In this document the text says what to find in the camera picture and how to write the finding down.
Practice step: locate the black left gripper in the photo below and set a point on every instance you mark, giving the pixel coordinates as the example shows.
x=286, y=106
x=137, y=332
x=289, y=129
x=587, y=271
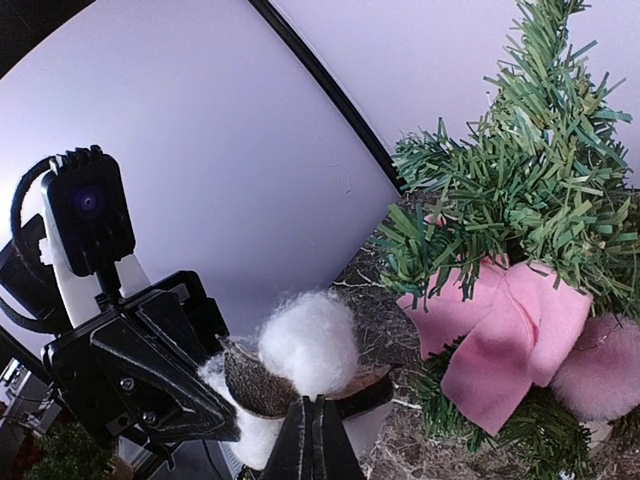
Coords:
x=136, y=365

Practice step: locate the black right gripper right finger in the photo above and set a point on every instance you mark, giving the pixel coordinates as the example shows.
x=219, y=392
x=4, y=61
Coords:
x=333, y=457

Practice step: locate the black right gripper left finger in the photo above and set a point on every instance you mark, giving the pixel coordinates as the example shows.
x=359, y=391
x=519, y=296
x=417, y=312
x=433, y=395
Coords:
x=292, y=455

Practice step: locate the white cotton boll ornament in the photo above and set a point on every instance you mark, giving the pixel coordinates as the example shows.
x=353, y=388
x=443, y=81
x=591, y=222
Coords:
x=307, y=348

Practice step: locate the pink fabric bow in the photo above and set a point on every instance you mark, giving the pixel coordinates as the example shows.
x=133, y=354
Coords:
x=515, y=332

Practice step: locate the pink fluffy pompom ornament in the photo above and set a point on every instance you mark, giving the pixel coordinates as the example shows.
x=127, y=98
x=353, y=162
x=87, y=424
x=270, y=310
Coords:
x=599, y=379

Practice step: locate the small green christmas tree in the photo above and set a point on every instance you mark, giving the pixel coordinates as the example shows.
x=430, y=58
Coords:
x=540, y=179

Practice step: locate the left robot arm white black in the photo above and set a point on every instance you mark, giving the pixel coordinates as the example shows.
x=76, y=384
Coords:
x=41, y=302

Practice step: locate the background potted green plant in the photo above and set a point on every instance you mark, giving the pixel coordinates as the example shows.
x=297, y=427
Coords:
x=68, y=452

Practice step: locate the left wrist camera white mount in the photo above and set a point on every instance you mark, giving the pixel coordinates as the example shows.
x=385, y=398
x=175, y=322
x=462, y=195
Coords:
x=92, y=229

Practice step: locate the left black frame post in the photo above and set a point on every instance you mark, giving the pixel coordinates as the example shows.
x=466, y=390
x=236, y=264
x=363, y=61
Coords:
x=330, y=86

